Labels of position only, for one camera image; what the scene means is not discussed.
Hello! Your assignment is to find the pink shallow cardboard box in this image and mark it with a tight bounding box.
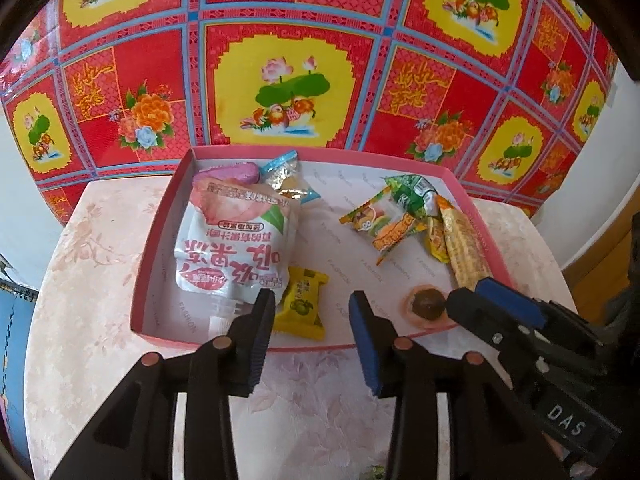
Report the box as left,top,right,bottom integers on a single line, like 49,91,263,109
130,145,512,352

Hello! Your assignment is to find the red floral patterned sheet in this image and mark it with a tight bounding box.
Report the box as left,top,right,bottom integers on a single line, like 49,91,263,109
1,0,618,222

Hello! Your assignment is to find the brown round jelly cup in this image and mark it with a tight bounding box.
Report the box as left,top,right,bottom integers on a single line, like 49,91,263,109
399,285,451,330

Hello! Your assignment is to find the green pea snack packet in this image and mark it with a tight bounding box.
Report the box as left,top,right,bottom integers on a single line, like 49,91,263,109
384,174,439,220

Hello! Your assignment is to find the white pink drink pouch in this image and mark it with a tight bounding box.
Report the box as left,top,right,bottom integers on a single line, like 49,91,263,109
174,178,300,308

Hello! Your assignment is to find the yellow round jelly cup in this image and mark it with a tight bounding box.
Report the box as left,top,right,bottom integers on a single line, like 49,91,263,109
425,217,450,264

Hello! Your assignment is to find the yellow corn stick packet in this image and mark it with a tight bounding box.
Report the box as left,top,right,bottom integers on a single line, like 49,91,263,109
436,195,492,290

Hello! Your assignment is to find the yellow lemon candy packet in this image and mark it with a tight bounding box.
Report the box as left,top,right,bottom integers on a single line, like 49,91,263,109
273,266,330,341

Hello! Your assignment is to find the blue clear candy packet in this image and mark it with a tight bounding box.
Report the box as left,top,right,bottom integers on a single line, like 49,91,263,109
259,150,320,204

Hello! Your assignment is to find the purple pink snack packet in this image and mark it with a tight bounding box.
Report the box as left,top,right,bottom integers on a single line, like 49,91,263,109
192,162,260,184

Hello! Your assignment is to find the orange fruit candy packet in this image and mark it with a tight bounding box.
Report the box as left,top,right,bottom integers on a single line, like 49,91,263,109
340,185,426,266

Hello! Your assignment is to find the blue cabinet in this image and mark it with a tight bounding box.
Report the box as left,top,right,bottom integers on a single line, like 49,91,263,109
0,257,38,477

